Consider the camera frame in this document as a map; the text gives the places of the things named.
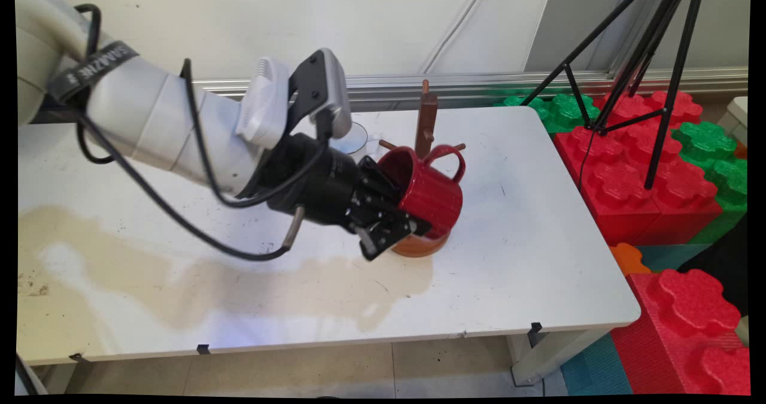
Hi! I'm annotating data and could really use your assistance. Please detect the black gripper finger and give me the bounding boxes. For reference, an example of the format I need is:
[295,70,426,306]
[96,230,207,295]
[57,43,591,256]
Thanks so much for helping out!
[357,156,408,206]
[349,204,433,263]

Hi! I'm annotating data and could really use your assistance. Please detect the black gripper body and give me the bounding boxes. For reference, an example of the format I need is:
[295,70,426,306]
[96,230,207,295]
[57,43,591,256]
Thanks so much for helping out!
[257,133,368,230]

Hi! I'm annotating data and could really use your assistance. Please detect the red enamel mug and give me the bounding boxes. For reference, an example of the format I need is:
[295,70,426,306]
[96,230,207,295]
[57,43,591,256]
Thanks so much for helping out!
[376,144,467,241]

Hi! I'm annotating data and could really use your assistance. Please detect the white enamel mug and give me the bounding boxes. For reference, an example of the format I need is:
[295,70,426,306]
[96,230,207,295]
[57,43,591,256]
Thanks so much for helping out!
[331,121,384,157]

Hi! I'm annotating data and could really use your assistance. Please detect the wooden mug tree stand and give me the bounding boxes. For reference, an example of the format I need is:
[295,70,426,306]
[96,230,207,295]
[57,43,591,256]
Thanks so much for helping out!
[378,80,467,259]

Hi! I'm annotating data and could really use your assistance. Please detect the green foam block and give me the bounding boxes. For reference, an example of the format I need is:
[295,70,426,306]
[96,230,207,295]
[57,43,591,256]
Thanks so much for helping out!
[670,121,749,244]
[493,92,601,135]

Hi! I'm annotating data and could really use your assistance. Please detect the white table leg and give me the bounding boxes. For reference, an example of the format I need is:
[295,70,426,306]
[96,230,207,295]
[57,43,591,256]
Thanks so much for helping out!
[506,327,612,387]

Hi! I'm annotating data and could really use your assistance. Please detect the orange foam block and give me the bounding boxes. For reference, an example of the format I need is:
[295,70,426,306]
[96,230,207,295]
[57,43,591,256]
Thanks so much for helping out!
[610,242,652,277]

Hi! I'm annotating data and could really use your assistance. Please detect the large red foam blocks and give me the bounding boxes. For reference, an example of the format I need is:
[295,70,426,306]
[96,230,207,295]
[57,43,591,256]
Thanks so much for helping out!
[553,90,725,247]

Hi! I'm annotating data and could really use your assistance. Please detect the black tripod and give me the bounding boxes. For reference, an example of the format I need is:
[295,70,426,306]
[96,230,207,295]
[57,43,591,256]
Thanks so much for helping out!
[519,0,707,190]

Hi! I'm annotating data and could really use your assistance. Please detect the red foam block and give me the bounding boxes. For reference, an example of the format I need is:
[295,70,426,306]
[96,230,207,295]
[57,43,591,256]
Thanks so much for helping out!
[610,268,752,396]

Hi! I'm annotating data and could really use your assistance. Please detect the white box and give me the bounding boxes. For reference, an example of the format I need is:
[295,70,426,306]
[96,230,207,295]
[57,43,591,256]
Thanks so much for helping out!
[716,96,749,148]

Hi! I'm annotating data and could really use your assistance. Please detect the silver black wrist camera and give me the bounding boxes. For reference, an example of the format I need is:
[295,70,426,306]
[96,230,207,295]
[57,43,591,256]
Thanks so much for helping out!
[287,47,353,142]

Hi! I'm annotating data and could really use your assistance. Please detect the black camera cable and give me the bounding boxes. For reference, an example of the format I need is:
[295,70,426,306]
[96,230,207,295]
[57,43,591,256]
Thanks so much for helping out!
[180,58,333,209]

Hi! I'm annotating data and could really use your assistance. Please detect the aluminium wall rail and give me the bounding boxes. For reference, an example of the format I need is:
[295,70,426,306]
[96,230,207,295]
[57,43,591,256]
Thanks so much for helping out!
[191,68,749,114]

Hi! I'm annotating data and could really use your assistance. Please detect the black velcro strap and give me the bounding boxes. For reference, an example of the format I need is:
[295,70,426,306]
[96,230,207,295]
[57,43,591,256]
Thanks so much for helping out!
[47,40,140,104]

